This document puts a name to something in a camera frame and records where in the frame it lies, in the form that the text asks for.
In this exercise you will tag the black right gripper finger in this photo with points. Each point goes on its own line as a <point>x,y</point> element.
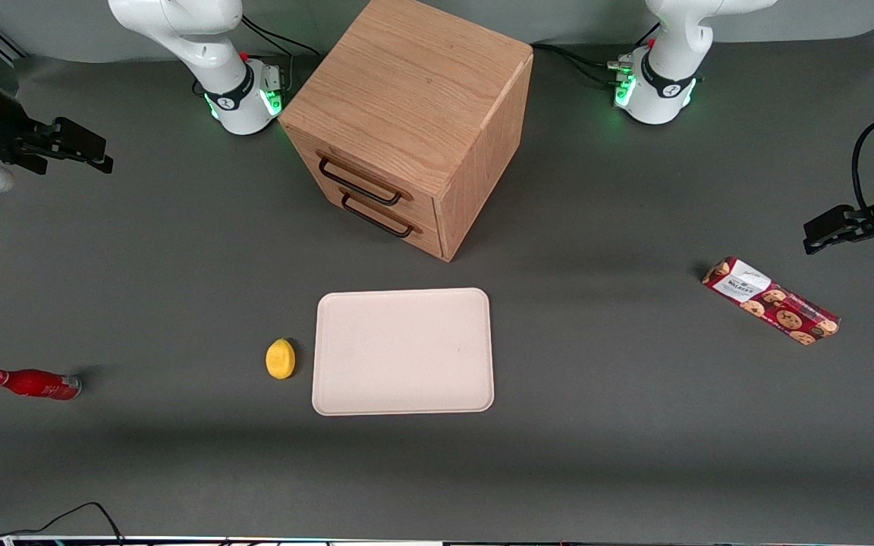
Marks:
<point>99,162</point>
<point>82,136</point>

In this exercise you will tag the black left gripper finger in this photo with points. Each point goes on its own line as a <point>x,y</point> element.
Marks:
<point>831,218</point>
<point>835,241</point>

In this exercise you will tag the wooden drawer with worn bottom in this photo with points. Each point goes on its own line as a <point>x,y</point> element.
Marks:
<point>376,171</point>

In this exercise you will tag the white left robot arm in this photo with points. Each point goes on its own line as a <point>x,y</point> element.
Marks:
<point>664,68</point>

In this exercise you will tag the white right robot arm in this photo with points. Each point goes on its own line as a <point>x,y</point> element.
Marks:
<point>209,45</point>

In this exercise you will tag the wooden drawer cabinet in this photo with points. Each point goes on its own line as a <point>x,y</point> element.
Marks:
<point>414,83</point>

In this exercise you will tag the red cookie box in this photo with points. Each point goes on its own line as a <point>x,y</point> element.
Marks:
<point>774,302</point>

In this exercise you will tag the red bottle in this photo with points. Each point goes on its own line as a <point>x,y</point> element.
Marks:
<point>35,384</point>

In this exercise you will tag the yellow lemon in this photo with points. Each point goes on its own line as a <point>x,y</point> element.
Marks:
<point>280,359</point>

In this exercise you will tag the beige rectangular tray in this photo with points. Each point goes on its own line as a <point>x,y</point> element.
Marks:
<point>403,351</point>

